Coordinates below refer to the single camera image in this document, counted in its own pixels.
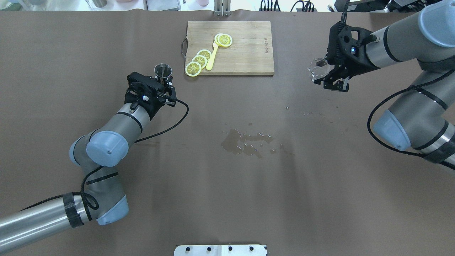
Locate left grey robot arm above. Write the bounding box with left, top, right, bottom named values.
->
left=1, top=77, right=178, bottom=254

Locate lemon slice on spoon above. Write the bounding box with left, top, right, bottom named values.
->
left=214, top=33, right=233, bottom=47

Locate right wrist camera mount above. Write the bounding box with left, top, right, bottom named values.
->
left=325, top=22, right=379, bottom=65

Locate aluminium frame post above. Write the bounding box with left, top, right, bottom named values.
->
left=213, top=0, right=232, bottom=16

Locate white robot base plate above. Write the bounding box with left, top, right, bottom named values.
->
left=173, top=244, right=268, bottom=256

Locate yellow plastic spoon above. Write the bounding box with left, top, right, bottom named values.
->
left=206, top=39, right=219, bottom=71

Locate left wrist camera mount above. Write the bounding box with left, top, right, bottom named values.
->
left=124, top=72, right=166, bottom=108

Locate lemon slice front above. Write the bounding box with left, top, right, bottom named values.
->
left=184, top=62, right=203, bottom=77

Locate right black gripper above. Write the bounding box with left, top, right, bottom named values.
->
left=313, top=53, right=379, bottom=92

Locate lemon slice middle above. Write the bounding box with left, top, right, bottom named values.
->
left=192, top=55, right=208, bottom=69

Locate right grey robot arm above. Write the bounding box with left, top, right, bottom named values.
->
left=308, top=0, right=455, bottom=170

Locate steel measuring jigger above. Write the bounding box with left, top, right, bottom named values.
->
left=154, top=63, right=173, bottom=86

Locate bamboo cutting board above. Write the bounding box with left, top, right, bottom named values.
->
left=185, top=21, right=275, bottom=75

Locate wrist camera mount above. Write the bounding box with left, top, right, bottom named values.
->
left=325, top=22, right=379, bottom=65
left=124, top=72, right=166, bottom=108

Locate spilled liquid puddle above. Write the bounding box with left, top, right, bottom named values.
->
left=221, top=123, right=295, bottom=159

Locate small clear glass beaker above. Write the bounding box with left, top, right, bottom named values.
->
left=307, top=58, right=333, bottom=81

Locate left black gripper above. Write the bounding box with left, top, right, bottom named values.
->
left=125, top=80, right=177, bottom=119

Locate lemon slice back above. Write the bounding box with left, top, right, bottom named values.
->
left=197, top=49, right=212, bottom=60

